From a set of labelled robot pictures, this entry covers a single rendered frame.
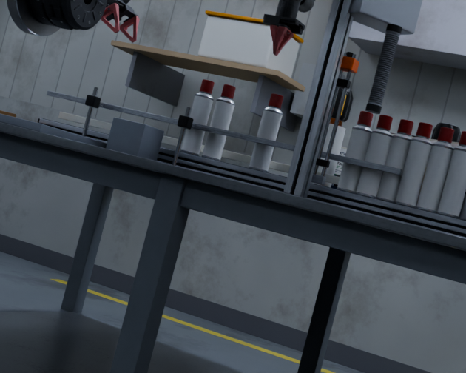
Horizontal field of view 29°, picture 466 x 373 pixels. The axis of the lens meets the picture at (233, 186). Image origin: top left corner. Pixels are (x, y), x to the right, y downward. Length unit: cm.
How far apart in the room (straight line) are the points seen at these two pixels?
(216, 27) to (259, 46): 31
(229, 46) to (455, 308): 197
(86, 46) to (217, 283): 200
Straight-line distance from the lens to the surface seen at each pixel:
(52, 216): 658
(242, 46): 527
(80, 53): 669
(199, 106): 244
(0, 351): 264
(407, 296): 543
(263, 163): 235
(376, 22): 223
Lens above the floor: 79
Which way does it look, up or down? 1 degrees up
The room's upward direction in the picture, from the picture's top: 15 degrees clockwise
